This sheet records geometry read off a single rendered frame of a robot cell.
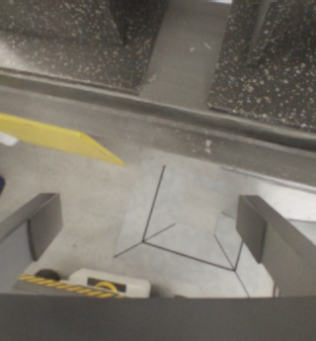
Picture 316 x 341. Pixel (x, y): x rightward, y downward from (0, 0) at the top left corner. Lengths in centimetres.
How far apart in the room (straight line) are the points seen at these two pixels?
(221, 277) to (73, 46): 82
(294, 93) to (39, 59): 29
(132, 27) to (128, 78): 6
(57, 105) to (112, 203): 47
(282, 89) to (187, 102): 10
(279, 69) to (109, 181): 79
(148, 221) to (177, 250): 14
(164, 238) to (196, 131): 50
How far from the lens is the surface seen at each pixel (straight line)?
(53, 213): 17
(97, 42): 32
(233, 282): 95
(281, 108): 28
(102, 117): 56
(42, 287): 72
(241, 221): 17
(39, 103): 65
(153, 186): 91
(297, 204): 99
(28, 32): 37
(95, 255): 99
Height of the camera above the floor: 91
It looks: 79 degrees down
